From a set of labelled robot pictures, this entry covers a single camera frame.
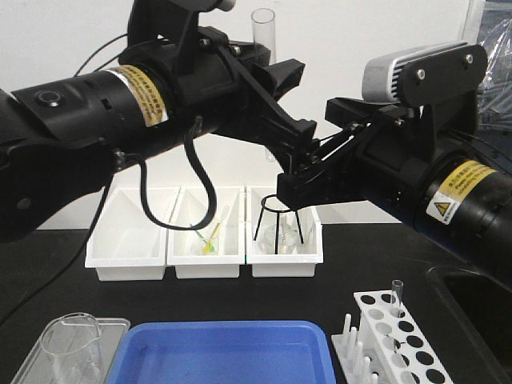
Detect white test tube rack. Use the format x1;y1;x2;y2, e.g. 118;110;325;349
331;290;453;383

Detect white storage bin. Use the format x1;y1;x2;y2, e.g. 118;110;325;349
246;186;323;278
85;187;169;282
166;186;246;279

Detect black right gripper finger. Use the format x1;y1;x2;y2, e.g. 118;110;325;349
277;161;332;210
325;98;387;128

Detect right white storage bin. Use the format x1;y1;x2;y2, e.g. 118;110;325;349
246;186;323;278

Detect black lab sink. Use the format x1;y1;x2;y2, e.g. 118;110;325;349
426;266;511;383

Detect middle white storage bin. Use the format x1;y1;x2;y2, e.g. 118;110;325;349
166;186;246;279

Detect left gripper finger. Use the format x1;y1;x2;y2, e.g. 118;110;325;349
252;58;306;100
239;68;317;172

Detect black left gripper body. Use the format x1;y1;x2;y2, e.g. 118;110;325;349
126;1;276;140

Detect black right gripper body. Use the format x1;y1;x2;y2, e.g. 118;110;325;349
312;103;443;208

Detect grey metal tray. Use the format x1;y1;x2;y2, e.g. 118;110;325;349
12;318;130;383

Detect green yellow plastic droppers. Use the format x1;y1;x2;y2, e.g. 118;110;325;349
194;222;221;255

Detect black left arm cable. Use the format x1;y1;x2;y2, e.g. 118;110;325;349
135;115;219;231

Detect grey pegboard drying rack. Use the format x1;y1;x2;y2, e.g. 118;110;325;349
459;0;511;44

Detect clear plastic bag of pegs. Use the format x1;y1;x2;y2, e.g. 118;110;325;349
478;13;511;132

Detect small clear test tube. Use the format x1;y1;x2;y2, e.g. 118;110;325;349
391;279;404;318

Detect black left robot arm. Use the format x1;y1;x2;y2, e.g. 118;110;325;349
1;1;318;242

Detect left white storage bin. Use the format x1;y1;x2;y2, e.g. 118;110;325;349
85;187;169;282

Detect blue plastic tray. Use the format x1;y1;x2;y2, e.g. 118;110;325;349
107;320;336;383

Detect clear glass flask in bin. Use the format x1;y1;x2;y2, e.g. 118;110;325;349
257;213;300;254

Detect black wire tripod stand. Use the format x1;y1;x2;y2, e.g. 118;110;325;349
253;194;305;254

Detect large clear test tube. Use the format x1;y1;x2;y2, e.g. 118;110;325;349
250;8;278;162

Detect clear glass beaker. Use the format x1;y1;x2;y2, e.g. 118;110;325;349
40;313;105;383

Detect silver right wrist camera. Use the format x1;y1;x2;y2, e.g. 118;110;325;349
362;41;488;107

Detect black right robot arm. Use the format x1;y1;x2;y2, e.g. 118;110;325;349
286;93;511;287

